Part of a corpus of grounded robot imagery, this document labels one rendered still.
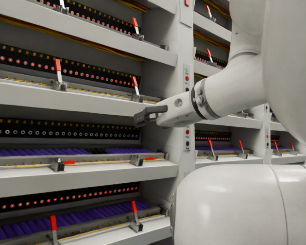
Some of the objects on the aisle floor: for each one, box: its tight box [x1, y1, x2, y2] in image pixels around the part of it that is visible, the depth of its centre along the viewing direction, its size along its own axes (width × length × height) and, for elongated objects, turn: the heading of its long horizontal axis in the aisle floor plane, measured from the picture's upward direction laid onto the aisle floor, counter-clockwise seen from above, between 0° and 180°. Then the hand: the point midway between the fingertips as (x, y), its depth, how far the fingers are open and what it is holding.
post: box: [141, 0, 195, 245], centre depth 112 cm, size 20×9×182 cm
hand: (152, 121), depth 68 cm, fingers open, 8 cm apart
